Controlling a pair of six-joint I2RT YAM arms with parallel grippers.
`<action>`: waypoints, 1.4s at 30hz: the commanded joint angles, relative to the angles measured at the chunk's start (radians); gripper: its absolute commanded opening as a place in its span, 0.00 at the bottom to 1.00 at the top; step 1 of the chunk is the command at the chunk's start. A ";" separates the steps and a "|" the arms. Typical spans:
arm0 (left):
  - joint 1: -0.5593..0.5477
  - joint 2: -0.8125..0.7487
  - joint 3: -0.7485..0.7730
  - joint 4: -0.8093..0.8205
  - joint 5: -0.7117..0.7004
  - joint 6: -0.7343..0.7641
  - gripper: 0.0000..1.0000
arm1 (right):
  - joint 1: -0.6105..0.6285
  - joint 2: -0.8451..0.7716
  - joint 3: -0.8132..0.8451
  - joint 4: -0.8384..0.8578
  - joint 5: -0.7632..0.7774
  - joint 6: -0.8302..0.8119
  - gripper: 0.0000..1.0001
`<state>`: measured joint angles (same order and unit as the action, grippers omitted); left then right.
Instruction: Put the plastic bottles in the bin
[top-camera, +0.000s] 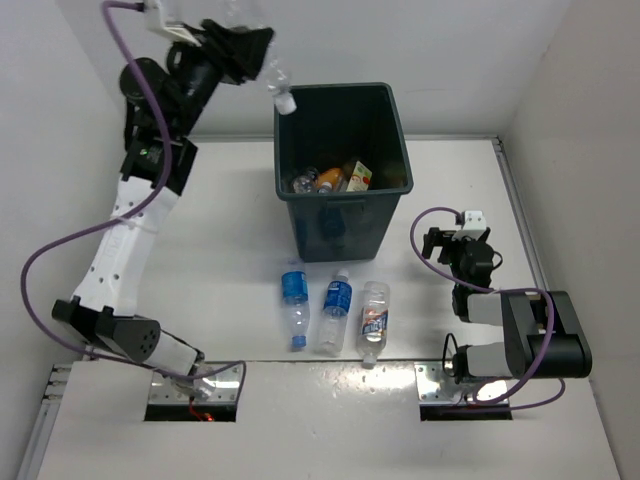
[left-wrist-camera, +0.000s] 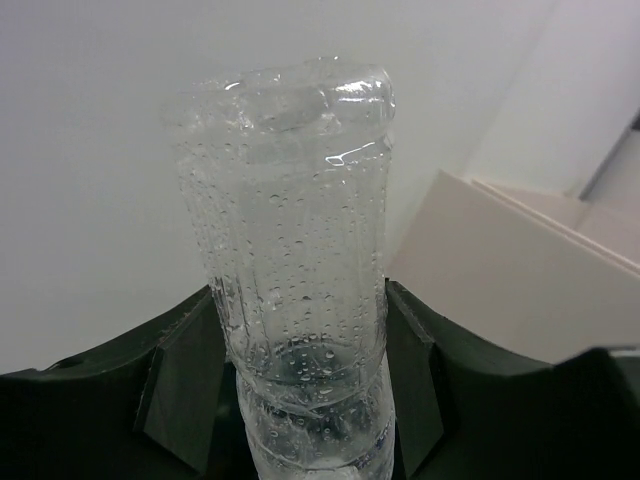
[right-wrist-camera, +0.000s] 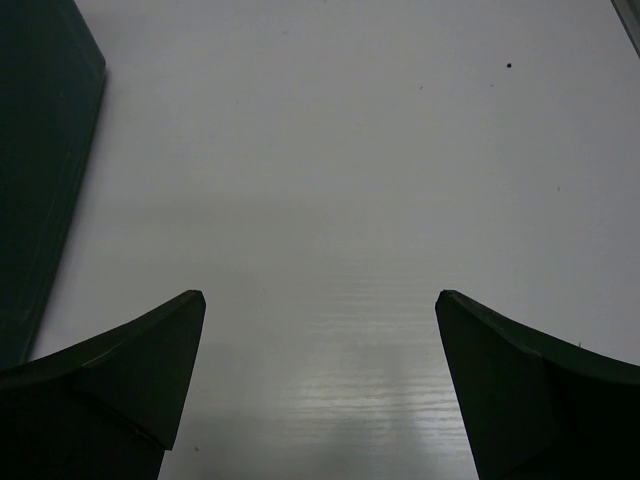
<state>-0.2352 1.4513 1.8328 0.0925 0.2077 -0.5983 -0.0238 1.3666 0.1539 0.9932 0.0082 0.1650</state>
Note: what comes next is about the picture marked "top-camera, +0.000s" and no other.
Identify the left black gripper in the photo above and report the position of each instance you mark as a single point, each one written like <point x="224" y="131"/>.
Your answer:
<point x="238" y="54"/>

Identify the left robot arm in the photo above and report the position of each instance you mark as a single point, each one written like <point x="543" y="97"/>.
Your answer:
<point x="103" y="308"/>

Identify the metal base plate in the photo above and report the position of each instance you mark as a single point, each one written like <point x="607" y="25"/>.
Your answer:
<point x="436" y="389"/>
<point x="218" y="389"/>

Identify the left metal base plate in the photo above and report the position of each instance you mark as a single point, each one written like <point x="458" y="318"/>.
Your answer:
<point x="218" y="389"/>

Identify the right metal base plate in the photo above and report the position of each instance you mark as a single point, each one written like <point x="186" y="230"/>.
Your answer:
<point x="436" y="389"/>

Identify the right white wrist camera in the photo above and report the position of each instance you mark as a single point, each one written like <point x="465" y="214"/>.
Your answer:
<point x="472" y="226"/>

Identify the blue label bottle white cap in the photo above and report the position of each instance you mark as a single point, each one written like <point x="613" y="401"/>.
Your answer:
<point x="335" y="311"/>

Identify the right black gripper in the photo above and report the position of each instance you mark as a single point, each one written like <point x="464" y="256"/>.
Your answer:
<point x="433" y="239"/>

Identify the clear bottle white cap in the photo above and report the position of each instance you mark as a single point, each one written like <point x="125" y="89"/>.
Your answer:
<point x="248" y="15"/>

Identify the clear bottle orange blue label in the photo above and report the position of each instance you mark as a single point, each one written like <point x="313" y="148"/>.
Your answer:
<point x="373" y="329"/>

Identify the clear crushed bottle in bin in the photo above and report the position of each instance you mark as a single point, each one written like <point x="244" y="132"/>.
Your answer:
<point x="306" y="182"/>

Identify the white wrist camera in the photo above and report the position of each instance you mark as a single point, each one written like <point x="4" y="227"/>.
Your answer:
<point x="472" y="226"/>
<point x="163" y="17"/>

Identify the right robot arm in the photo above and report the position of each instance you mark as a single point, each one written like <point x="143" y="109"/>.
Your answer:
<point x="522" y="317"/>

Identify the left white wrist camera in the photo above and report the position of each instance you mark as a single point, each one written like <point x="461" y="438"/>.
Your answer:
<point x="163" y="17"/>

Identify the dark green plastic bin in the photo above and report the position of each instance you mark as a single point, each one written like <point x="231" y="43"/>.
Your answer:
<point x="332" y="126"/>

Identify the orange juice bottle in bin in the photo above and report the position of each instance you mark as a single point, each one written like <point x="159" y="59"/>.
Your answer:
<point x="330" y="181"/>

